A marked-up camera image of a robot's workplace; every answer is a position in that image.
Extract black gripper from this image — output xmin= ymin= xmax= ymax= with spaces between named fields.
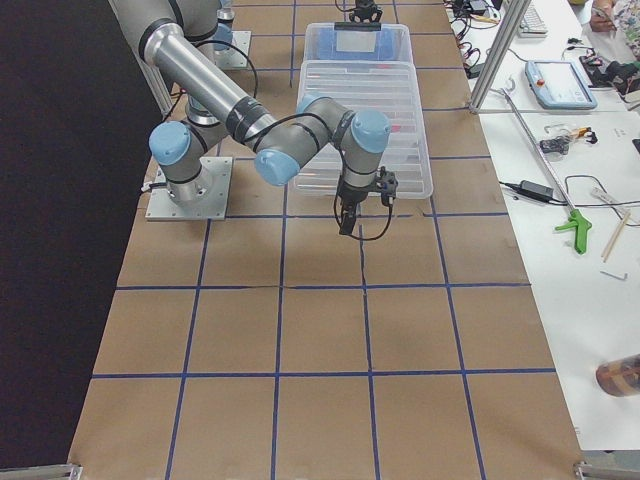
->
xmin=348 ymin=0 xmax=382 ymax=23
xmin=337 ymin=167 xmax=381 ymax=236

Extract clear ribbed box lid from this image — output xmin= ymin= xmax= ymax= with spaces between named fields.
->
xmin=287 ymin=59 xmax=434 ymax=201

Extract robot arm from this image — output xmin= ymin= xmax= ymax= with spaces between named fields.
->
xmin=187 ymin=1 xmax=383 ymax=51
xmin=114 ymin=1 xmax=397 ymax=236

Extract clear plastic storage box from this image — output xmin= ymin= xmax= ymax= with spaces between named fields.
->
xmin=303 ymin=22 xmax=414 ymax=63

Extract white keyboard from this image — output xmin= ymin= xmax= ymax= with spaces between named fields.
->
xmin=517 ymin=4 xmax=548 ymax=39

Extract black power adapter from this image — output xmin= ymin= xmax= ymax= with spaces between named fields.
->
xmin=500 ymin=180 xmax=565 ymax=205

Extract robot teach pendant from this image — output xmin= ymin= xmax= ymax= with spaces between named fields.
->
xmin=525 ymin=60 xmax=598 ymax=110

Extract long reach grabber tool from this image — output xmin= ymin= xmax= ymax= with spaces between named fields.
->
xmin=491 ymin=86 xmax=592 ymax=254

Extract metal hex key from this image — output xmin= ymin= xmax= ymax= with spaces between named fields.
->
xmin=600 ymin=270 xmax=629 ymax=281

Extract wooden chopsticks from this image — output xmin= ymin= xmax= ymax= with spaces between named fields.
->
xmin=601 ymin=210 xmax=631 ymax=263

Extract brown cylindrical container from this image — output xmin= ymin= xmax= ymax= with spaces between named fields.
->
xmin=595 ymin=354 xmax=639 ymax=397

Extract black box latch handle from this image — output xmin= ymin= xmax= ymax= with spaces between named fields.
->
xmin=334 ymin=22 xmax=381 ymax=32

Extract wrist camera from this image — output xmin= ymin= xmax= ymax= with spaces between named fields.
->
xmin=376 ymin=166 xmax=398 ymax=208

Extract black cables bundle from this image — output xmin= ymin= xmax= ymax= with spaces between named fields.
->
xmin=447 ymin=0 xmax=501 ymax=79

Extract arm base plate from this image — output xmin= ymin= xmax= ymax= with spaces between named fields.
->
xmin=213 ymin=30 xmax=251 ymax=70
xmin=145 ymin=157 xmax=233 ymax=221

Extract aluminium frame post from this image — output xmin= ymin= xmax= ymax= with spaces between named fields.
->
xmin=469 ymin=0 xmax=530 ymax=113

